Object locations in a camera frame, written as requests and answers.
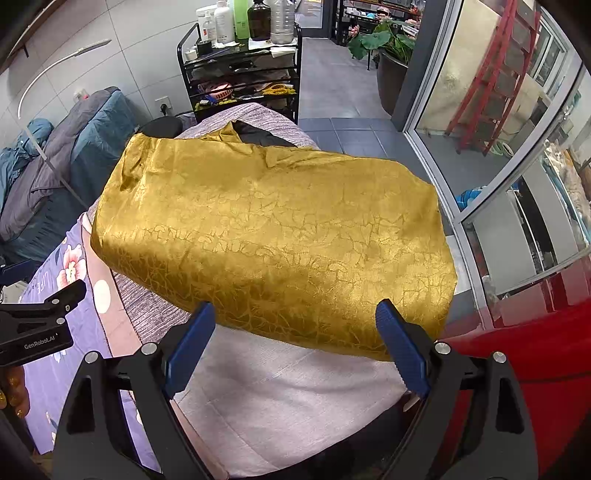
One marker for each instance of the dark plant pot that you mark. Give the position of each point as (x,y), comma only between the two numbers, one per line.
(392,78)

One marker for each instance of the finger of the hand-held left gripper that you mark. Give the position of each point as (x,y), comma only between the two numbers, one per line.
(55,297)
(14,273)

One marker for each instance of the white cloth sheet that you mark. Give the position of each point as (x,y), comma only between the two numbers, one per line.
(286,406)

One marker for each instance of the white arc floor lamp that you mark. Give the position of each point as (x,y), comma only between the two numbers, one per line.
(41,76)

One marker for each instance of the black cloth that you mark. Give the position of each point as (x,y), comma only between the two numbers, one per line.
(261,134)

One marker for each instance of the purple floral blanket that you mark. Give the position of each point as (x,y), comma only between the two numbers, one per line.
(51,295)

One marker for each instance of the sliding glass door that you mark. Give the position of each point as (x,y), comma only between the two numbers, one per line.
(508,152)

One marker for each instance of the black trolley cart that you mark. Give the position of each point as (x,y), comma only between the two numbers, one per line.
(240,78)

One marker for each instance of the clear plastic jug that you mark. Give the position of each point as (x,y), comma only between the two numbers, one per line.
(282,21)

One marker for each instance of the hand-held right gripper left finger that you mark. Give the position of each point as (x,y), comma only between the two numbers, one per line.
(191,346)

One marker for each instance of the green leafy plant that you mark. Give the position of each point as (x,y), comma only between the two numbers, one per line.
(381,39)

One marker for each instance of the red ladder shelf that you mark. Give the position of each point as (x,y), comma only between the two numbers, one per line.
(494,78)

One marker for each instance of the person's left hand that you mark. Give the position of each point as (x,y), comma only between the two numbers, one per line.
(11,392)

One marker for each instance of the white plastic bottle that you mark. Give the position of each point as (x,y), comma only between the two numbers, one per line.
(224,23)

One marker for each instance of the black round stool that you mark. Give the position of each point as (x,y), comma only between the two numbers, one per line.
(159,127)

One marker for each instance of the green bottle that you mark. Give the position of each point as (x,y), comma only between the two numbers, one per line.
(241,18)

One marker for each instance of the dark brown bottle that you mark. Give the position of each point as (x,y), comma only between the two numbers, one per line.
(258,21)

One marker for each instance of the red glossy furniture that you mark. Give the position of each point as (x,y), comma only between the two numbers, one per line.
(521,350)

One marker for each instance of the small white bottle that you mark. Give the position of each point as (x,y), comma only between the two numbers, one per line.
(206,25)

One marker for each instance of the wall socket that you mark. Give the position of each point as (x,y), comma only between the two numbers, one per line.
(164,105)

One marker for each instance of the gold satin jacket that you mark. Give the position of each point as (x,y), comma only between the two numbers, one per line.
(277,244)

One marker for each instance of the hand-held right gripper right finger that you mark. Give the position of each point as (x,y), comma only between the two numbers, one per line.
(401,346)

